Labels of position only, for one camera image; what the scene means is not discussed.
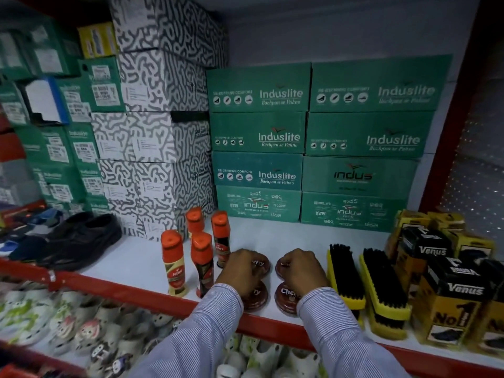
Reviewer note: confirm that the person's right fingers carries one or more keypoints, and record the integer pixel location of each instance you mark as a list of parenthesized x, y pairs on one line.
[(293, 259)]

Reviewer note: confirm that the stack of grey patterned boxes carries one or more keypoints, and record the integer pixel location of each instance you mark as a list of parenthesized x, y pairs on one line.
[(157, 86)]

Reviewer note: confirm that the blue sandal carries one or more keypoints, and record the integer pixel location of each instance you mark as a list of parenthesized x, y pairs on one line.
[(46, 217), (25, 247)]

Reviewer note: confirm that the yellow black-bristle shoe brush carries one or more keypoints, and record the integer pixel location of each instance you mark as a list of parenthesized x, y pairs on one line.
[(388, 328), (384, 285), (345, 277)]

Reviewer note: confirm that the blue and white box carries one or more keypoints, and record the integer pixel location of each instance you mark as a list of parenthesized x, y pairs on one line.
[(43, 100)]

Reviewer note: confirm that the person's left forearm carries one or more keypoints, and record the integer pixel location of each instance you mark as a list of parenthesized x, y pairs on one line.
[(197, 334)]

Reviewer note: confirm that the row of white children's clogs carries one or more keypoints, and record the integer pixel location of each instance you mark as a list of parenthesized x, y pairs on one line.
[(78, 330)]

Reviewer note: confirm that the dark orange-capped polish bottle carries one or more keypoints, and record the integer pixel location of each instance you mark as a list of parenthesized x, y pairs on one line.
[(202, 267), (195, 221), (221, 240)]

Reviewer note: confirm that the black leather shoe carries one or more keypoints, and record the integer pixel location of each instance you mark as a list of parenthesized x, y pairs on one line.
[(86, 242), (69, 224)]

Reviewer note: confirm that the person's right hand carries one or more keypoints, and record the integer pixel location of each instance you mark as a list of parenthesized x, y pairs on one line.
[(307, 273)]

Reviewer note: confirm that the red metal shelf frame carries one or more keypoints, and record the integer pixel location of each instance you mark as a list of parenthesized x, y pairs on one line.
[(118, 290)]

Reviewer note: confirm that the person's right forearm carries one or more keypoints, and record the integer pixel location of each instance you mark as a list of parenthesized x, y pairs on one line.
[(346, 334)]

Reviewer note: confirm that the person's left hand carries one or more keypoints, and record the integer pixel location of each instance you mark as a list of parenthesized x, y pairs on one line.
[(238, 273)]

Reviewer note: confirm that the brown shoe polish tin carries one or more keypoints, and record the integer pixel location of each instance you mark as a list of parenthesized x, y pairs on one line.
[(264, 265), (280, 269), (256, 299), (285, 301)]

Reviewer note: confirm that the person's left fingers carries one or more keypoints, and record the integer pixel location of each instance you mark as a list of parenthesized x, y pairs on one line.
[(250, 257)]

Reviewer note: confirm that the stack of white-labelled green boxes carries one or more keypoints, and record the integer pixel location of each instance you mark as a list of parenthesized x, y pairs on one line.
[(59, 153)]

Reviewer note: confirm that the tan orange-capped polish bottle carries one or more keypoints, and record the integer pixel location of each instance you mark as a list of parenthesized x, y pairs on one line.
[(174, 267)]

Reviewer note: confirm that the yellow cardboard box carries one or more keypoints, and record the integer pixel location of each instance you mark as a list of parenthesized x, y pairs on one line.
[(96, 40)]

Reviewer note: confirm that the group of yellow black cartons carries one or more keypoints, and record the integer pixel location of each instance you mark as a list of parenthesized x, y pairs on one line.
[(447, 307)]

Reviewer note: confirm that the stack of green shoe boxes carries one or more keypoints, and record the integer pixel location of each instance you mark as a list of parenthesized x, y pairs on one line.
[(315, 145)]

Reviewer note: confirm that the red box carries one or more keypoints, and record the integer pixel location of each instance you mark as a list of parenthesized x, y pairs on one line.
[(10, 147)]

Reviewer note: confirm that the perforated metal shutter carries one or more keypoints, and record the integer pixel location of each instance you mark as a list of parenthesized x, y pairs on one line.
[(476, 173)]

